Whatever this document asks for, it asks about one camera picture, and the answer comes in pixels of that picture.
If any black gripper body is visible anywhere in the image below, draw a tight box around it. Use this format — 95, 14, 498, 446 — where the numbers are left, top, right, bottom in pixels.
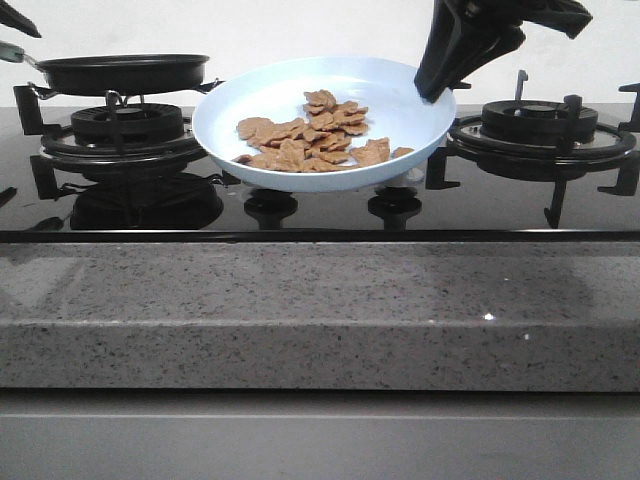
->
464, 0, 592, 39

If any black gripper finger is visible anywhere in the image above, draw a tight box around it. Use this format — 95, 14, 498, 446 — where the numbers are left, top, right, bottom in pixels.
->
0, 4, 41, 38
449, 26, 526, 86
414, 1, 480, 103

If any light blue plate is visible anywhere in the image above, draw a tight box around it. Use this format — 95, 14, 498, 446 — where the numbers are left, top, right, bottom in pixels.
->
192, 57, 456, 192

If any black frying pan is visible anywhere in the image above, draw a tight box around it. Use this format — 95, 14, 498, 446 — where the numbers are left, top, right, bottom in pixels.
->
1, 42, 209, 97

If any brown meat pieces pile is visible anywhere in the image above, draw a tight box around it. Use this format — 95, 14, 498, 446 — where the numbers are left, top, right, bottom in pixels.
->
235, 89, 413, 173

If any right black burner grate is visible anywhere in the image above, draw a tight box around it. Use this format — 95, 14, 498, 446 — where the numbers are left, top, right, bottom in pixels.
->
425, 70, 639, 197

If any black burner grate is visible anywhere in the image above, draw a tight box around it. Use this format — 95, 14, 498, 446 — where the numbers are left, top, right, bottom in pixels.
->
13, 80, 242, 187
425, 70, 639, 197

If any black glass stove top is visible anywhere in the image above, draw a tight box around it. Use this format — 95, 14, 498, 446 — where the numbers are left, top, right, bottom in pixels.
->
1, 107, 639, 243

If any left black burner grate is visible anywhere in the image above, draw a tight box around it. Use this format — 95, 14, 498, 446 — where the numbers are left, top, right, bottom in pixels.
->
13, 80, 242, 187

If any silver right stove knob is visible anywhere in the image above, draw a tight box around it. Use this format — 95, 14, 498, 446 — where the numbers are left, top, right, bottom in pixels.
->
375, 168, 425, 190

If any grey cabinet drawer front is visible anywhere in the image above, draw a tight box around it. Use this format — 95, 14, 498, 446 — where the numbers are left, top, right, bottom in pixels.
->
1, 390, 639, 479

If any wire pan support rack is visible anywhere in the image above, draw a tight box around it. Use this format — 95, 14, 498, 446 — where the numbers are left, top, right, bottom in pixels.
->
26, 79, 223, 105

